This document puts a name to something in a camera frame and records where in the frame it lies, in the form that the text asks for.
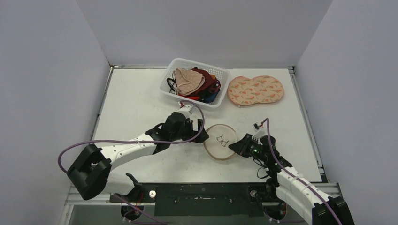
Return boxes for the black and white bra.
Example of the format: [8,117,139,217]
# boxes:
[166,72,177,94]

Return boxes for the beige lace bra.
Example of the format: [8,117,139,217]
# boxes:
[174,68,205,96]

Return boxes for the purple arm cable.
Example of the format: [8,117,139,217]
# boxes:
[57,99,206,174]
[260,117,344,225]

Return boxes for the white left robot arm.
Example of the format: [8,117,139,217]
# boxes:
[66,112,208,202]

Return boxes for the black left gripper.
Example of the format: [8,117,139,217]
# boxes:
[170,119,208,143]

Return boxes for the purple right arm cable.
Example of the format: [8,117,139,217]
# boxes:
[260,117,344,225]

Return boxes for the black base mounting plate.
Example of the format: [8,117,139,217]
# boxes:
[110,182,289,219]

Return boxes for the white round mesh laundry bag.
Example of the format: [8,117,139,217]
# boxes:
[203,124,237,161]

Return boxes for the white plastic basket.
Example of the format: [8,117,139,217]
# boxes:
[159,58,231,110]

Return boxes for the dark red garment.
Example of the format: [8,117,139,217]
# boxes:
[189,67,221,98]

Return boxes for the navy blue bra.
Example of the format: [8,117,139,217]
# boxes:
[204,93,218,104]

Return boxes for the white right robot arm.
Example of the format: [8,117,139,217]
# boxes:
[229,134,354,225]

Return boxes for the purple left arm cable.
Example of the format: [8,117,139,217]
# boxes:
[57,99,206,174]

